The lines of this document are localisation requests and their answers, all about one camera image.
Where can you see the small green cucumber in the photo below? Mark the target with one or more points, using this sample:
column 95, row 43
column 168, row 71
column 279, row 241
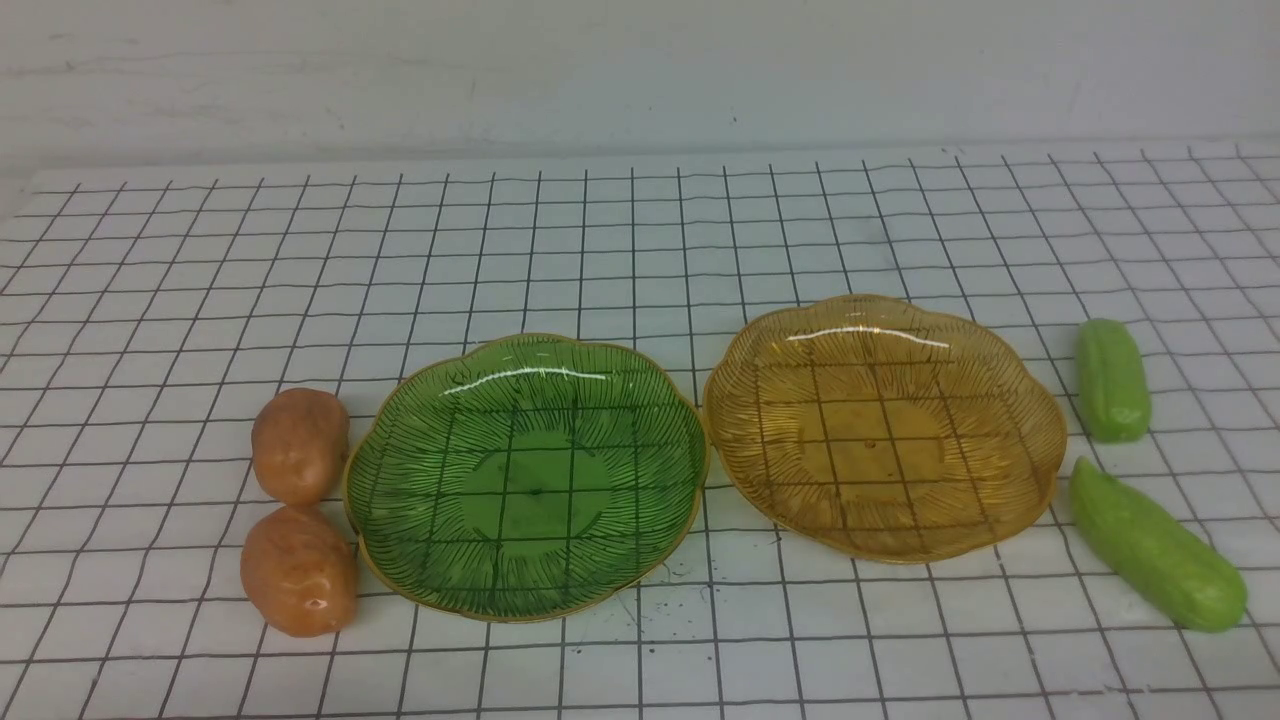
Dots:
column 1114, row 401

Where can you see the brown potato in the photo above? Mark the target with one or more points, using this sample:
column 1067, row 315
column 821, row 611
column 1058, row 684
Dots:
column 300, row 444
column 299, row 573

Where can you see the amber glass plate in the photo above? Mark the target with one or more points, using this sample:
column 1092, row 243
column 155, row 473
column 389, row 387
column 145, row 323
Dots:
column 883, row 430

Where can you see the green glass plate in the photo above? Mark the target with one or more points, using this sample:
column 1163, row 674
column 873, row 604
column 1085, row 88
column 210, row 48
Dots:
column 530, row 478

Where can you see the large green cucumber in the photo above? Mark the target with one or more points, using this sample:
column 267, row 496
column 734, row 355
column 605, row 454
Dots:
column 1185, row 578

